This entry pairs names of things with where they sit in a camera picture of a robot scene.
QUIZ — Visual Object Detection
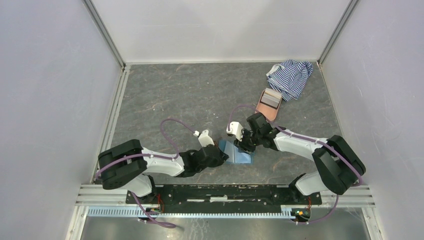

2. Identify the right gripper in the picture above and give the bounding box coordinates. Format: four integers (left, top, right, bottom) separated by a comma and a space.
234, 128, 262, 155

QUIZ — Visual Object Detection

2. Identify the pink card box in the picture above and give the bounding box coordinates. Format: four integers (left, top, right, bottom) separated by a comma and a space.
256, 88, 283, 122

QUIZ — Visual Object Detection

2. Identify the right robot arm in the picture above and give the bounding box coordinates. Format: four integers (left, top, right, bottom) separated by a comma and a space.
226, 112, 366, 204

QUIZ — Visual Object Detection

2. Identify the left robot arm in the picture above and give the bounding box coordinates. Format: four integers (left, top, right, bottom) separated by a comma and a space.
95, 139, 229, 204

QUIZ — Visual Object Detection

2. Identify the striped blue white cloth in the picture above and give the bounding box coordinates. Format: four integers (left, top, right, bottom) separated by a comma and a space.
265, 59, 313, 102

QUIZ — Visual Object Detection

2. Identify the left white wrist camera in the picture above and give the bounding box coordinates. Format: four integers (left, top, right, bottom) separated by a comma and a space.
193, 129, 215, 147

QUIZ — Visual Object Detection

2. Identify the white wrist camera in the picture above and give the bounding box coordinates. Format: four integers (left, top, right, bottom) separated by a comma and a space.
193, 129, 215, 147
226, 121, 243, 141

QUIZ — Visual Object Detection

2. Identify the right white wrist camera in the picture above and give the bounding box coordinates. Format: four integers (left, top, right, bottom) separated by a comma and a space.
226, 121, 243, 141

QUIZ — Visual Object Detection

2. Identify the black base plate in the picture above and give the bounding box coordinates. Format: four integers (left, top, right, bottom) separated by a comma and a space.
125, 184, 323, 214

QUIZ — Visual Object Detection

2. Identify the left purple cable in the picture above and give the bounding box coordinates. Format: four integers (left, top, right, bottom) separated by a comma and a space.
94, 118, 200, 229

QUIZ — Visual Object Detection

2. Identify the purple cable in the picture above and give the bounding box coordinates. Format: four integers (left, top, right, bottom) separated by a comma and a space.
94, 118, 200, 229
228, 104, 364, 226

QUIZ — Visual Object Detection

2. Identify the light blue cable duct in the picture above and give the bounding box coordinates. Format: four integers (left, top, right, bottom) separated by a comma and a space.
86, 206, 295, 220

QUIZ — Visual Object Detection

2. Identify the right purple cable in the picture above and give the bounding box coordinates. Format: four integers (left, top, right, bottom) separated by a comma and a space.
228, 104, 364, 226

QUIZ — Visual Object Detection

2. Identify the aluminium frame rail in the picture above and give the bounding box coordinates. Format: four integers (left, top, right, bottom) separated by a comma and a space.
75, 184, 376, 208

